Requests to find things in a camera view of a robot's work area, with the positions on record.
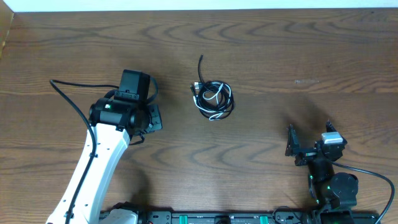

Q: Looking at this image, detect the white USB cable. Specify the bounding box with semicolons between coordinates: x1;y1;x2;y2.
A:
192;82;233;122

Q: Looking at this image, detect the cardboard box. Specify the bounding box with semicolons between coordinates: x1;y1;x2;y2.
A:
0;0;14;56

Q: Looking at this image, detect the right camera cable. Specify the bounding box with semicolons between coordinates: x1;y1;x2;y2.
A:
326;158;396;224

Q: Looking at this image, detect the camera cable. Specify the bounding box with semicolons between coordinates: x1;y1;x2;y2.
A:
326;158;396;224
49;79;121;224

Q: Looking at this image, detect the black USB cable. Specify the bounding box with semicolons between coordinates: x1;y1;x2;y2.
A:
190;54;235;121

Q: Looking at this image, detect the left camera cable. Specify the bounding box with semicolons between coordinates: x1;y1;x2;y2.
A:
49;79;121;224

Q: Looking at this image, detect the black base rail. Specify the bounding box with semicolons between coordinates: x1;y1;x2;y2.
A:
99;210;382;224

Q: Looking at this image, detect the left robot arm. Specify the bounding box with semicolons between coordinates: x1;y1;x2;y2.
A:
47;70;162;224

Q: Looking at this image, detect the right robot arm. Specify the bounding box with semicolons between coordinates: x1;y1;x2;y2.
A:
285;121;358;223

